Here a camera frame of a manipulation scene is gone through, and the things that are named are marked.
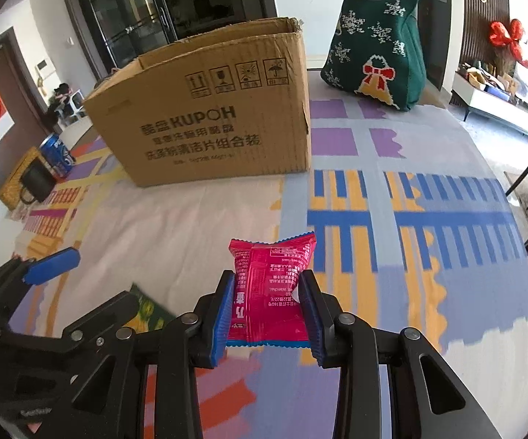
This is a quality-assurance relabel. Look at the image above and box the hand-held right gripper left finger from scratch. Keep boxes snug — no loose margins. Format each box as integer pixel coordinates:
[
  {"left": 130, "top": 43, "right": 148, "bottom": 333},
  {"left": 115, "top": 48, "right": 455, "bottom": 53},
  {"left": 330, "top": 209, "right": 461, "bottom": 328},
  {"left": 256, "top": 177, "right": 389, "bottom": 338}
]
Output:
[{"left": 44, "top": 271, "right": 237, "bottom": 439}]

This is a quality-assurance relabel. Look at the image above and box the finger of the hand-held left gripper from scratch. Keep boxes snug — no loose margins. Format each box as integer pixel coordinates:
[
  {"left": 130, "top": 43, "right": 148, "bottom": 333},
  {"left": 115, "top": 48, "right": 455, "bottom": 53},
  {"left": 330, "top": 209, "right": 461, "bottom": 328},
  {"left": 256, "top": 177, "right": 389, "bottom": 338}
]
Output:
[
  {"left": 0, "top": 290, "right": 139, "bottom": 353},
  {"left": 0, "top": 247, "right": 81, "bottom": 326}
]

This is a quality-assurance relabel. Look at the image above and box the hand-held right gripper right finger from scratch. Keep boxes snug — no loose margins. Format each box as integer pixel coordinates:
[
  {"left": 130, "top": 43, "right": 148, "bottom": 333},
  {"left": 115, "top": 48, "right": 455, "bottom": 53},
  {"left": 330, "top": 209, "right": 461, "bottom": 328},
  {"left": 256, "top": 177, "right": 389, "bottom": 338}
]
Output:
[{"left": 298, "top": 270, "right": 489, "bottom": 439}]

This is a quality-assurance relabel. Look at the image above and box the pink snack packet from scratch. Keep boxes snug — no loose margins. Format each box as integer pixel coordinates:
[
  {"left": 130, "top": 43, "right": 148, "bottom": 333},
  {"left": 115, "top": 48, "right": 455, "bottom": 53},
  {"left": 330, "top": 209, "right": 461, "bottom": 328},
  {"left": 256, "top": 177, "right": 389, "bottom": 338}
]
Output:
[{"left": 227, "top": 232, "right": 316, "bottom": 348}]

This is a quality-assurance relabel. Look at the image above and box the brown cardboard box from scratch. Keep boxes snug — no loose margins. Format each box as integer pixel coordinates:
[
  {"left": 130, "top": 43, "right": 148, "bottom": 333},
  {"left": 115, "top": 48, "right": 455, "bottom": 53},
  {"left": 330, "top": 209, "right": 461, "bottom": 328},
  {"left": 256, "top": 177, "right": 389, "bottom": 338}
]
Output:
[{"left": 82, "top": 17, "right": 311, "bottom": 188}]

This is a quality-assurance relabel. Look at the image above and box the green cracker packet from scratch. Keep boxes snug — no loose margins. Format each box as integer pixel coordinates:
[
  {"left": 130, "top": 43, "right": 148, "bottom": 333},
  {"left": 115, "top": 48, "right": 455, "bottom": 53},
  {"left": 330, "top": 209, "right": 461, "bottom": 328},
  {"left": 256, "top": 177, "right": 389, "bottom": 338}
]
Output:
[{"left": 127, "top": 284, "right": 177, "bottom": 337}]

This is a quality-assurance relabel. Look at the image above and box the black mug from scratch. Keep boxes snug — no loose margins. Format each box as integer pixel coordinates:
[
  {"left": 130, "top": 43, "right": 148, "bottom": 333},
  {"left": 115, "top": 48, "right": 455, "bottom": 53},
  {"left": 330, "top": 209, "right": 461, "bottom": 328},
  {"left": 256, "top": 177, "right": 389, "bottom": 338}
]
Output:
[{"left": 18, "top": 160, "right": 56, "bottom": 206}]

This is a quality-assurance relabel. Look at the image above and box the yellow patterned box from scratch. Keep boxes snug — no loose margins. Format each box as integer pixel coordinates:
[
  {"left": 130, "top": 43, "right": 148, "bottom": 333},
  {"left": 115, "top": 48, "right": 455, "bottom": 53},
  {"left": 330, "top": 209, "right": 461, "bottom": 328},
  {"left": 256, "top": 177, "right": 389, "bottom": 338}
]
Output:
[{"left": 0, "top": 146, "right": 63, "bottom": 211}]

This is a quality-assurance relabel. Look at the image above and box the blue drink can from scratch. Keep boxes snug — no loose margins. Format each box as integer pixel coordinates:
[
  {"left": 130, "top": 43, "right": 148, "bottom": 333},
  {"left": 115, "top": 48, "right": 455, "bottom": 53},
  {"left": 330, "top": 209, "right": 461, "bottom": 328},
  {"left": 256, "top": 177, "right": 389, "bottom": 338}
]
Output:
[{"left": 40, "top": 134, "right": 77, "bottom": 178}]

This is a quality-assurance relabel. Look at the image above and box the white plastic stool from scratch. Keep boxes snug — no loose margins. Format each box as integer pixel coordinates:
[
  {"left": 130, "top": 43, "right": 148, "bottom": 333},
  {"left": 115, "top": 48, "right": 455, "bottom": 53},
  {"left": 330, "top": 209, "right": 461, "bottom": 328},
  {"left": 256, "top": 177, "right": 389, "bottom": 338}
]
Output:
[{"left": 58, "top": 91, "right": 93, "bottom": 124}]

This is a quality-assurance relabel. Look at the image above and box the dark cloth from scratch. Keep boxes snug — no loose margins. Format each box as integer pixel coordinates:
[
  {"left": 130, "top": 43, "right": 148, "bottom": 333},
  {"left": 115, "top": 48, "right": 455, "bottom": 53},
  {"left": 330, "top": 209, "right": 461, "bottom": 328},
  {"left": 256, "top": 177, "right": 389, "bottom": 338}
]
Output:
[{"left": 48, "top": 82, "right": 75, "bottom": 110}]

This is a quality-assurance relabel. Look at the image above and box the patterned tablecloth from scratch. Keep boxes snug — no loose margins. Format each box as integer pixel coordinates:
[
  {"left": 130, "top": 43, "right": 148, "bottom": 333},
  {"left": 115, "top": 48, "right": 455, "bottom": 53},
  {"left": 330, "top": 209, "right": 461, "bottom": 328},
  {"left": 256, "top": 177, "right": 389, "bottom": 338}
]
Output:
[{"left": 0, "top": 66, "right": 528, "bottom": 439}]

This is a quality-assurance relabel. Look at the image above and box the brown wooden door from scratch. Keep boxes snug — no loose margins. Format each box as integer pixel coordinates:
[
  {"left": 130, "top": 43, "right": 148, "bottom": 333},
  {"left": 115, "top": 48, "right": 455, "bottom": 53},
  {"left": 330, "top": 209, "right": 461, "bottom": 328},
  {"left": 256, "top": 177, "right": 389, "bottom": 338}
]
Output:
[{"left": 0, "top": 27, "right": 49, "bottom": 170}]

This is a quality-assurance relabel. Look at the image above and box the dark glass cabinet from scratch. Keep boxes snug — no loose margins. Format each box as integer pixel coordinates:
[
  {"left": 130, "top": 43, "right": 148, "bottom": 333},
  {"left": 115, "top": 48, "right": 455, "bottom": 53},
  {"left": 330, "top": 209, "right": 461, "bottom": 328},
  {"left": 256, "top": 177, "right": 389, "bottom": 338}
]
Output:
[{"left": 69, "top": 0, "right": 278, "bottom": 71}]

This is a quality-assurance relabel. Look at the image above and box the white low cabinet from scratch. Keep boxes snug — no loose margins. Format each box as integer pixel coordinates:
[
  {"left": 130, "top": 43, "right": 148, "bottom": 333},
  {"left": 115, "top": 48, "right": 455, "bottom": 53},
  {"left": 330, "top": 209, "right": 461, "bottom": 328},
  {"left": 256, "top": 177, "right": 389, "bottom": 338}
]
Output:
[{"left": 451, "top": 73, "right": 528, "bottom": 137}]

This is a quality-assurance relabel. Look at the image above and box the green knit snowflake bag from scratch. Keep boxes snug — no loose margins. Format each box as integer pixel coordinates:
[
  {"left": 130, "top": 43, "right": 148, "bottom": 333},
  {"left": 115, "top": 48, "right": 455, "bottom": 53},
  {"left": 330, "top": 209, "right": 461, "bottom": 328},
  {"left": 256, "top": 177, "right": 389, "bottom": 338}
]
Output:
[{"left": 320, "top": 0, "right": 427, "bottom": 111}]

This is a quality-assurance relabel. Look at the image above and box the red bow decoration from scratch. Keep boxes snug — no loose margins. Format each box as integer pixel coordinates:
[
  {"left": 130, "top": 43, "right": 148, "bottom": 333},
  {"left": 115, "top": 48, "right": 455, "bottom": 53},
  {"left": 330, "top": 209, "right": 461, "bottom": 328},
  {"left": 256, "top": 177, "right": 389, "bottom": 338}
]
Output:
[{"left": 489, "top": 19, "right": 528, "bottom": 62}]

